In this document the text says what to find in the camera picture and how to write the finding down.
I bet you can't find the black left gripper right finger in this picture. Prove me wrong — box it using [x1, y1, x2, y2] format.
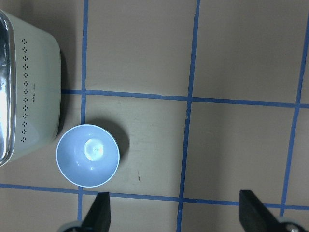
[239, 190, 286, 232]

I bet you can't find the blue bowl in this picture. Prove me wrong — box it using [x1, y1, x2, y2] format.
[56, 124, 120, 188]

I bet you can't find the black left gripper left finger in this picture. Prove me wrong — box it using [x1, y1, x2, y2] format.
[81, 192, 111, 232]

